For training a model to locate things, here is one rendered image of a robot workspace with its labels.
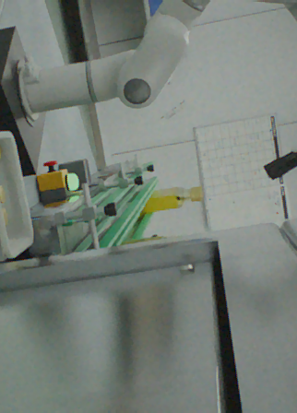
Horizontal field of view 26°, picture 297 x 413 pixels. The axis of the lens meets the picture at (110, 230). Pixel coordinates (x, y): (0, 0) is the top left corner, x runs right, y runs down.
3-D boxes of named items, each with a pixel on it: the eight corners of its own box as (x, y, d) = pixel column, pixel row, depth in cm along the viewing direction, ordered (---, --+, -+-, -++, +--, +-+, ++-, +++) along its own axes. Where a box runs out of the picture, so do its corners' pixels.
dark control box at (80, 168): (61, 190, 198) (88, 185, 197) (56, 164, 197) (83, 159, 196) (66, 187, 206) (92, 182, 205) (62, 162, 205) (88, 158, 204)
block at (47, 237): (29, 267, 132) (63, 263, 131) (20, 222, 130) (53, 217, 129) (34, 264, 135) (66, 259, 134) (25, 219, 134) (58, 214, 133)
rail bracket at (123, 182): (98, 193, 188) (143, 185, 186) (93, 168, 187) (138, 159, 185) (100, 191, 192) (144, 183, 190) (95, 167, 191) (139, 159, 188)
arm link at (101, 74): (97, 93, 156) (162, 81, 153) (92, 113, 145) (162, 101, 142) (89, 53, 151) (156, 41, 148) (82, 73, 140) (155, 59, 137)
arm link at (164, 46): (204, 6, 142) (208, 27, 129) (145, 94, 154) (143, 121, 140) (168, -18, 140) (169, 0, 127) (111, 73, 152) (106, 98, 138)
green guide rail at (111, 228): (68, 261, 135) (105, 255, 134) (67, 256, 135) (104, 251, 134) (142, 181, 306) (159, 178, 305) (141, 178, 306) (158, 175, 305)
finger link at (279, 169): (302, 166, 135) (273, 182, 136) (300, 165, 138) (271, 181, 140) (295, 153, 135) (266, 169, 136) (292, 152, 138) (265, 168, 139)
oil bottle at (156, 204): (131, 216, 251) (203, 204, 246) (128, 201, 250) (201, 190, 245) (132, 214, 256) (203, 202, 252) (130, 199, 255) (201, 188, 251)
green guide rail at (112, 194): (61, 227, 134) (99, 220, 133) (60, 222, 134) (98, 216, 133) (139, 165, 305) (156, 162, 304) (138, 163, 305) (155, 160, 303)
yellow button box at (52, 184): (40, 201, 171) (66, 196, 170) (34, 173, 170) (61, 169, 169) (46, 198, 178) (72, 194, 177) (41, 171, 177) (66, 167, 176)
